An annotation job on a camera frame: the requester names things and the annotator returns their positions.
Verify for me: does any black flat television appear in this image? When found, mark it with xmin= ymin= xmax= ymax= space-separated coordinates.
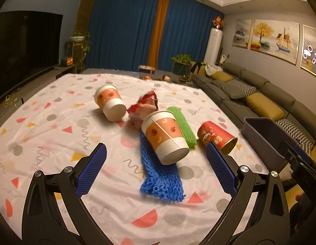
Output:
xmin=0 ymin=11 xmax=64 ymax=102

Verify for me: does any red wrapper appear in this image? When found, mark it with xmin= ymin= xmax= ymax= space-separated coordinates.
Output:
xmin=127 ymin=91 xmax=158 ymax=127

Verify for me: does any white cloth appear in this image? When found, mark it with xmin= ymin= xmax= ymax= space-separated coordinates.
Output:
xmin=204 ymin=64 xmax=222 ymax=76

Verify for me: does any black and white patterned cushion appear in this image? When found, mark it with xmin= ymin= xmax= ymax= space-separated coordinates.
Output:
xmin=275 ymin=119 xmax=315 ymax=154
xmin=229 ymin=79 xmax=257 ymax=96

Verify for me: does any small framed landscape painting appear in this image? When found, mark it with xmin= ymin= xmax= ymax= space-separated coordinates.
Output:
xmin=232 ymin=19 xmax=253 ymax=49

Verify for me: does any potted plant in dark pot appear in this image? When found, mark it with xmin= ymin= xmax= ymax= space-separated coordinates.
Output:
xmin=171 ymin=54 xmax=193 ymax=76

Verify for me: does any orange and white paper cup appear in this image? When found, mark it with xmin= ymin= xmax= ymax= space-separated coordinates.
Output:
xmin=94 ymin=84 xmax=127 ymax=122
xmin=141 ymin=110 xmax=190 ymax=165

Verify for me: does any black garment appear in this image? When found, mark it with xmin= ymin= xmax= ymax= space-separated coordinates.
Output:
xmin=191 ymin=62 xmax=207 ymax=74

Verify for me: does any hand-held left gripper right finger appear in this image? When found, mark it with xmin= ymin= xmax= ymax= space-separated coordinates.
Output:
xmin=201 ymin=141 xmax=291 ymax=245

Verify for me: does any flat grey cushion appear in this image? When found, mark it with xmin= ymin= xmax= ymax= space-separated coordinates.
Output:
xmin=211 ymin=80 xmax=247 ymax=99

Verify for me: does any patterned white tablecloth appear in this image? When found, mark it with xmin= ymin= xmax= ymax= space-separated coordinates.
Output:
xmin=0 ymin=73 xmax=271 ymax=245

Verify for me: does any grey and yellow sofa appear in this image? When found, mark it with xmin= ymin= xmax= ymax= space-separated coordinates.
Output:
xmin=190 ymin=61 xmax=316 ymax=159

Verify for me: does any small yellow cushion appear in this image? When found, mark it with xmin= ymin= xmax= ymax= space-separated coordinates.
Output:
xmin=210 ymin=71 xmax=233 ymax=82

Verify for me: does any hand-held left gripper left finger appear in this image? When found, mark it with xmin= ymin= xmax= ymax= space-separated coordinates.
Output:
xmin=21 ymin=142 xmax=110 ymax=245

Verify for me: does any large yellow cushion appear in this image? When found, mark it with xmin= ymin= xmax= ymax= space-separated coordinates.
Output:
xmin=246 ymin=92 xmax=285 ymax=120

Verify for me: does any framed painting with reflections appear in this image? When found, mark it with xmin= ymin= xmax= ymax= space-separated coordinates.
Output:
xmin=300 ymin=24 xmax=316 ymax=78

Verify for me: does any blue foam net sleeve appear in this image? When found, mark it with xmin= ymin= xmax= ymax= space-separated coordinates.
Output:
xmin=140 ymin=130 xmax=186 ymax=203

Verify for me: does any orange flower arrangement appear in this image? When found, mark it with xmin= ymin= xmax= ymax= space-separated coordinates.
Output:
xmin=211 ymin=16 xmax=225 ymax=30

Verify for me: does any white standing air conditioner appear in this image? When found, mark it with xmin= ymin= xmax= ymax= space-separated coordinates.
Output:
xmin=204 ymin=28 xmax=223 ymax=64

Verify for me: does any dark television cabinet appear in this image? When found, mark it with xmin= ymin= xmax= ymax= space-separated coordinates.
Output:
xmin=0 ymin=65 xmax=77 ymax=113

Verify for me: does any dark grey plastic bin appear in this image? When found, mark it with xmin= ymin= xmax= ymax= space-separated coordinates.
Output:
xmin=243 ymin=117 xmax=298 ymax=160

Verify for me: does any orange curtain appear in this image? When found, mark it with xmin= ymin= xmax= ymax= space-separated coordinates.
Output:
xmin=148 ymin=0 xmax=172 ymax=68

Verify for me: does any trailing plant on stand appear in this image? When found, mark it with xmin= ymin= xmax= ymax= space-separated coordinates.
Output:
xmin=69 ymin=31 xmax=91 ymax=73

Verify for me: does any red cup with gold inside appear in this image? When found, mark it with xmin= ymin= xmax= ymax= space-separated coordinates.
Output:
xmin=197 ymin=121 xmax=238 ymax=155

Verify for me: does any wooden door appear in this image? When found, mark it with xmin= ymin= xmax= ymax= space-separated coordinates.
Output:
xmin=76 ymin=0 xmax=97 ymax=39

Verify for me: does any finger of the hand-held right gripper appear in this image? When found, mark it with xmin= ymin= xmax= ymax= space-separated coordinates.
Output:
xmin=284 ymin=141 xmax=305 ymax=167
xmin=295 ymin=145 xmax=315 ymax=165

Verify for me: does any green foam net sleeve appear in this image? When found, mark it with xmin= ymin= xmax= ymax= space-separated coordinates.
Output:
xmin=167 ymin=106 xmax=198 ymax=149

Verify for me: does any flat printed box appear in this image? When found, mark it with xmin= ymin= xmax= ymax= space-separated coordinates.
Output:
xmin=138 ymin=65 xmax=156 ymax=74

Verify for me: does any large framed sailboat painting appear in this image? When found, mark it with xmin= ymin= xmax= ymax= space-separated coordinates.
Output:
xmin=250 ymin=19 xmax=300 ymax=65

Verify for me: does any blue curtain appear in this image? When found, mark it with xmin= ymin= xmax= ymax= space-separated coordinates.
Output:
xmin=85 ymin=0 xmax=161 ymax=69
xmin=158 ymin=0 xmax=225 ymax=72

